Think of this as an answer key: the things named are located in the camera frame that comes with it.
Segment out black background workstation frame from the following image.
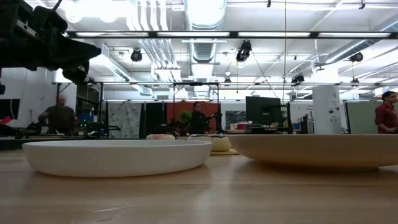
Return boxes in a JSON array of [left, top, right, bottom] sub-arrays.
[[52, 81, 220, 138]]

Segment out green partition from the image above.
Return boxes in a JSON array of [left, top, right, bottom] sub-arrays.
[[345, 100, 384, 134]]

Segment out black computer monitor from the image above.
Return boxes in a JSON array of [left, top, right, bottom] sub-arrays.
[[245, 96, 283, 127]]

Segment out orange partition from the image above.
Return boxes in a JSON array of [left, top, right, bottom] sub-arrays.
[[166, 101, 220, 134]]

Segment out small cream object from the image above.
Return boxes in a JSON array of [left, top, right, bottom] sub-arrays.
[[188, 134, 233, 152]]

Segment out black aluminium table frame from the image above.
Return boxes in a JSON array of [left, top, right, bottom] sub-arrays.
[[0, 136, 150, 151]]

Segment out round woven straw placemat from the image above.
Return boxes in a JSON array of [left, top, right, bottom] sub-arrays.
[[210, 148, 240, 156]]

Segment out silver ventilation duct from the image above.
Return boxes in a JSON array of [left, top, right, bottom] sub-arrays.
[[183, 0, 228, 63]]

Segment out white pillar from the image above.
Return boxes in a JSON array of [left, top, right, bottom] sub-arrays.
[[312, 85, 343, 135]]

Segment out person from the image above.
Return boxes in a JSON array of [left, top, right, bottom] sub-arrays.
[[37, 94, 78, 136], [188, 101, 210, 135], [374, 90, 398, 134]]

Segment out grey patterned curtain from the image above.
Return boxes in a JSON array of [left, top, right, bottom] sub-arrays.
[[108, 101, 142, 139]]

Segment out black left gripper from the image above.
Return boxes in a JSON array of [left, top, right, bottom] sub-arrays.
[[0, 0, 102, 83]]

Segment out white round plate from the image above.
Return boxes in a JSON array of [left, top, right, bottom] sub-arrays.
[[21, 139, 214, 178]]

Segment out tan wooden bowl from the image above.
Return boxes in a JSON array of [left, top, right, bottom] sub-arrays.
[[226, 133, 398, 171]]

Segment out black hanging spotlight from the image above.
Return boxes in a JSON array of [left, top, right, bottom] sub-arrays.
[[290, 73, 305, 85], [235, 39, 252, 63], [349, 51, 364, 63], [130, 48, 143, 63]]

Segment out small green background plant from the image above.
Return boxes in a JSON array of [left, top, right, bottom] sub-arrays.
[[179, 110, 193, 123]]

